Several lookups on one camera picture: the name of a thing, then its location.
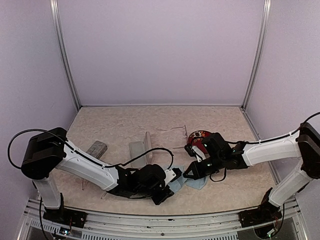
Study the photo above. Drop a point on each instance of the large blue cleaning cloth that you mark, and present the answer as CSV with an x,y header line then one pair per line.
x,y
178,183

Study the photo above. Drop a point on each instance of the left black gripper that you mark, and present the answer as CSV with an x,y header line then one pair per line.
x,y
158,200

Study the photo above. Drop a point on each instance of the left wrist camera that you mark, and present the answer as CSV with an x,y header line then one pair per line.
x,y
172,174

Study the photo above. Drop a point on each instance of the grey glasses case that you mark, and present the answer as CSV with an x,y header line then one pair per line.
x,y
97,149

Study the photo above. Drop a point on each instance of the small blue cleaning cloth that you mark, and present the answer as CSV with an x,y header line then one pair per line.
x,y
197,184

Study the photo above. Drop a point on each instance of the front aluminium rail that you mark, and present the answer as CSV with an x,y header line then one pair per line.
x,y
100,225

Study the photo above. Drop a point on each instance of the red floral plate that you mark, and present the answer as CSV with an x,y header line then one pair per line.
x,y
196,137

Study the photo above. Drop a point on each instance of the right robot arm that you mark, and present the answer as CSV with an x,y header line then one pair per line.
x,y
303,144

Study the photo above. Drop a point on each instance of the aluminium frame post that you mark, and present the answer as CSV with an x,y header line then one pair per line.
x,y
258,53
63,53

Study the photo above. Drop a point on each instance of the red lens sunglasses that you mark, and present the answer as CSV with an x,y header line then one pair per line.
x,y
85,182

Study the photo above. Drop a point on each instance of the right aluminium frame post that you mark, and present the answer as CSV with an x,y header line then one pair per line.
x,y
258,53

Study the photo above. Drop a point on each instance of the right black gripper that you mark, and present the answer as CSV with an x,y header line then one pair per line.
x,y
197,172

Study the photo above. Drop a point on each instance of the pink glasses case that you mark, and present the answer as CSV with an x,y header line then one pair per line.
x,y
137,148

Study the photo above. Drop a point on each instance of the clear pink glasses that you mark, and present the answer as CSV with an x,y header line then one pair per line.
x,y
172,138

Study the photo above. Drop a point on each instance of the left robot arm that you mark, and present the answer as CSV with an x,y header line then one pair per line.
x,y
50,149

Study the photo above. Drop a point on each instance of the left aluminium frame post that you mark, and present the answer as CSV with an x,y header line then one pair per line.
x,y
63,53

